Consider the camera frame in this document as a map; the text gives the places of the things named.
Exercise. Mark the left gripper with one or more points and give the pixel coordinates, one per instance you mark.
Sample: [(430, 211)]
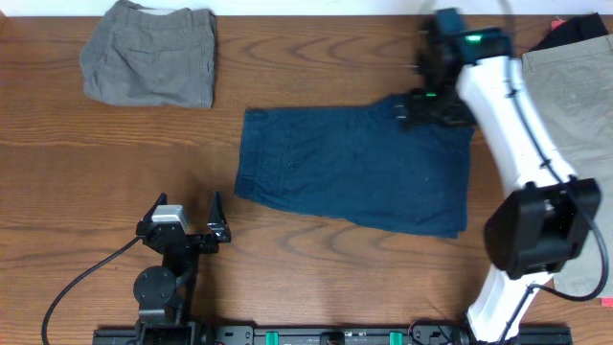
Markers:
[(192, 238)]

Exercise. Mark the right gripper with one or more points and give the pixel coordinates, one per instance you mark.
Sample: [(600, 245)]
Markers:
[(413, 108)]

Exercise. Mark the navy blue shorts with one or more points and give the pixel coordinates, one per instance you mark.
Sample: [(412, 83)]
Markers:
[(357, 163)]

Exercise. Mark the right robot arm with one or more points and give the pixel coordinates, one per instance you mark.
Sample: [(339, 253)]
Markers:
[(548, 210)]

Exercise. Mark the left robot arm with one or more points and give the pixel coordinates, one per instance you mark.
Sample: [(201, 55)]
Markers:
[(164, 292)]

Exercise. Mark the beige khaki shorts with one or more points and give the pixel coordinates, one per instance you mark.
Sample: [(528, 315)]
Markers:
[(533, 65)]

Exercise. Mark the black garment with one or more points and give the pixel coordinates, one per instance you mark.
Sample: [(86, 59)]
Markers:
[(573, 30)]

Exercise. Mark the folded grey shorts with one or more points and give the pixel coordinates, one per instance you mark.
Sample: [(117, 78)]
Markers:
[(139, 56)]

